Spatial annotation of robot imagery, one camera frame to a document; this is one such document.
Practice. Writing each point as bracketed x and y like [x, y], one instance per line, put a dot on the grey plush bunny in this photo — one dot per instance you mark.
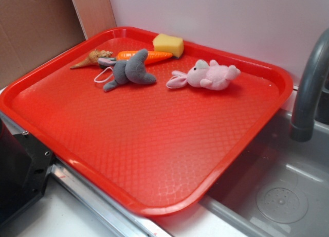
[131, 70]

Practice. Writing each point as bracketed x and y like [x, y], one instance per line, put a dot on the pink plush bunny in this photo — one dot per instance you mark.
[210, 76]

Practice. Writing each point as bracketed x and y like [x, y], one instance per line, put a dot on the red plastic tray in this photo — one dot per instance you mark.
[154, 150]

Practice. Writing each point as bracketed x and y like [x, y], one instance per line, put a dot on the orange toy carrot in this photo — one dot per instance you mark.
[153, 56]

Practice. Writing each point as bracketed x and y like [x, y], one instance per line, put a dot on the yellow sponge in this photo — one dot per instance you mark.
[167, 43]

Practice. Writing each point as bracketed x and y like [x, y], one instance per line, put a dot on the brown conch seashell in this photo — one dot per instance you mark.
[92, 58]

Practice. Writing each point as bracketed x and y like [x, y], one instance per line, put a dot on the grey toy sink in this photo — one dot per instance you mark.
[276, 186]

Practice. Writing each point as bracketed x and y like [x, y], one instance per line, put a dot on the grey toy faucet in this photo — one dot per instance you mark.
[311, 103]

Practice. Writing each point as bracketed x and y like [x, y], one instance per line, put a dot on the brown cardboard panel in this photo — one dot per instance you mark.
[35, 31]

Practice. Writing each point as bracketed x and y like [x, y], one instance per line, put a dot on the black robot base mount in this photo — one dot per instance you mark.
[25, 166]

